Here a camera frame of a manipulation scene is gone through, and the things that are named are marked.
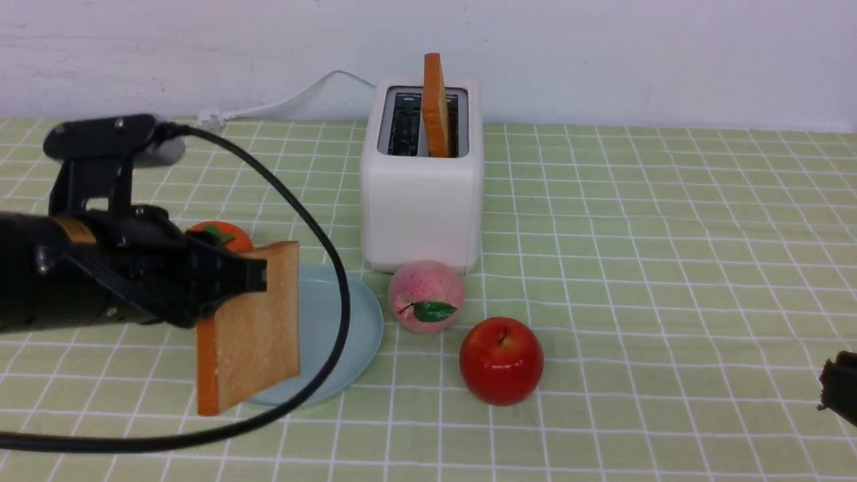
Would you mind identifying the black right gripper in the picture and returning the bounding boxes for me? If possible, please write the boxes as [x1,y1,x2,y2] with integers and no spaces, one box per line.
[51,206,268,329]

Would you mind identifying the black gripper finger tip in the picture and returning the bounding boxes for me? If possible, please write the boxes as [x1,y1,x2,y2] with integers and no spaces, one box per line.
[817,351,856,427]

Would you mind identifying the toast slice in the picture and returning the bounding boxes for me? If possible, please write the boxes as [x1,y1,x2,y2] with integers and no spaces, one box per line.
[196,241,302,417]
[420,52,451,158]

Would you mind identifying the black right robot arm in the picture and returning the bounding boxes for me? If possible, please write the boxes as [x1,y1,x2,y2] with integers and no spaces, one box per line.
[1,206,267,333]

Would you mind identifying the orange persimmon with green leaf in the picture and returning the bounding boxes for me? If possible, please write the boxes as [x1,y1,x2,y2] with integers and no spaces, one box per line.
[189,220,254,253]

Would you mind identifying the light blue round plate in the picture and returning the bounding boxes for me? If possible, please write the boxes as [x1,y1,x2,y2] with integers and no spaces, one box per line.
[249,264,384,407]

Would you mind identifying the green checkered tablecloth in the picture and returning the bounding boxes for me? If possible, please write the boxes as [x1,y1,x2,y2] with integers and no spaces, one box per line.
[2,123,856,481]

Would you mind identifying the white two-slot toaster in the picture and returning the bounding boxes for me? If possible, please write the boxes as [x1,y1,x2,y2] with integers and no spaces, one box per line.
[360,74,485,272]

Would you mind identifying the pink peach with leaf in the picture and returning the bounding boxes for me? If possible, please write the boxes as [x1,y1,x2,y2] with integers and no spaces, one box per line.
[388,260,465,333]

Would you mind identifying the red apple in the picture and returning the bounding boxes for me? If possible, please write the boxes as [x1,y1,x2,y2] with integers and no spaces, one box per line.
[459,317,545,406]

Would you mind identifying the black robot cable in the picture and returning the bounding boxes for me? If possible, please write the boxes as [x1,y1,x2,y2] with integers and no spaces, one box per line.
[0,122,352,453]

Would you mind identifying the white power cable with plug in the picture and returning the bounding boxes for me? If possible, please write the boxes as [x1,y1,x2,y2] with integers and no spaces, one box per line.
[198,70,376,131]

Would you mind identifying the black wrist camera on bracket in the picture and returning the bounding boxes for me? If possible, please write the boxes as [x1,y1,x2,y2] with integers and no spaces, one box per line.
[43,113,185,217]

